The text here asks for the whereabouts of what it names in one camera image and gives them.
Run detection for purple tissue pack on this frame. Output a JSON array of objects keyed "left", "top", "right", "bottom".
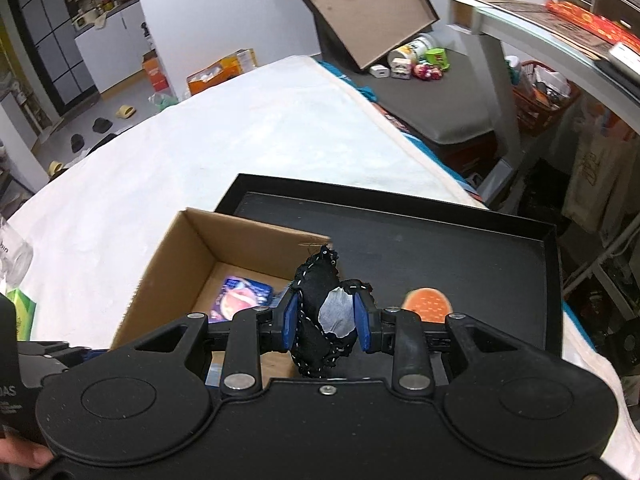
[{"left": 209, "top": 275, "right": 273, "bottom": 323}]

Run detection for plush hamburger toy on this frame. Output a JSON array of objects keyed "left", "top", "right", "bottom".
[{"left": 402, "top": 288, "right": 452, "bottom": 323}]

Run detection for black stitched fabric pouch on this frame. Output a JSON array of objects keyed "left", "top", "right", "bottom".
[{"left": 290, "top": 246, "right": 372, "bottom": 378}]

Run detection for person's left hand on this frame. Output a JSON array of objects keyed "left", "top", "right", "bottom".
[{"left": 0, "top": 434, "right": 53, "bottom": 469}]

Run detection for green tissue box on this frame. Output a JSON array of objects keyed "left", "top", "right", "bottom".
[{"left": 6, "top": 288, "right": 37, "bottom": 341}]

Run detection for brown cardboard box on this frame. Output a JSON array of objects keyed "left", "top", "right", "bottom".
[{"left": 111, "top": 208, "right": 332, "bottom": 350}]

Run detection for glass jar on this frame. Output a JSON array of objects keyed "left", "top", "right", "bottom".
[{"left": 0, "top": 218, "right": 34, "bottom": 289}]

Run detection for black tray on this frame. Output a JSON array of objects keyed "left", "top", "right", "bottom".
[{"left": 216, "top": 174, "right": 563, "bottom": 356}]

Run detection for white blanket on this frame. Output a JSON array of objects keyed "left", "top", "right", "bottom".
[{"left": 0, "top": 54, "right": 640, "bottom": 480}]

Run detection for grey bench seat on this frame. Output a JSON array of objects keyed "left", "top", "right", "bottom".
[{"left": 346, "top": 51, "right": 495, "bottom": 145}]

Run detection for black slipper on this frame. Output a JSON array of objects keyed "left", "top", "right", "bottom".
[{"left": 92, "top": 117, "right": 113, "bottom": 134}]

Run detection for yellow slipper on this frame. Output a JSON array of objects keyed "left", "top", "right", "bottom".
[{"left": 116, "top": 105, "right": 137, "bottom": 120}]

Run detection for orange cardboard box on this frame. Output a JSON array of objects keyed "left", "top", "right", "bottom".
[{"left": 186, "top": 49, "right": 257, "bottom": 96}]

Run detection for green toy cup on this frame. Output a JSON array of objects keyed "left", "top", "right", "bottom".
[{"left": 425, "top": 48, "right": 450, "bottom": 72}]

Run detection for white supplement jar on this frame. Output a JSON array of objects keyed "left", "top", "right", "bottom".
[{"left": 387, "top": 32, "right": 439, "bottom": 65}]

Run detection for curved grey desk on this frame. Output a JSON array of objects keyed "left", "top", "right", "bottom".
[{"left": 448, "top": 0, "right": 639, "bottom": 206}]

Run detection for large leaning cardboard lid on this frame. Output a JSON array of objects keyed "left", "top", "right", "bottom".
[{"left": 303, "top": 0, "right": 439, "bottom": 70}]

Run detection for red paper scrolls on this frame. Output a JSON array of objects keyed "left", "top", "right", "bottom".
[{"left": 544, "top": 0, "right": 640, "bottom": 54}]

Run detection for red wire basket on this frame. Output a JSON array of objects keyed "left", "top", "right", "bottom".
[{"left": 512, "top": 61, "right": 582, "bottom": 136}]

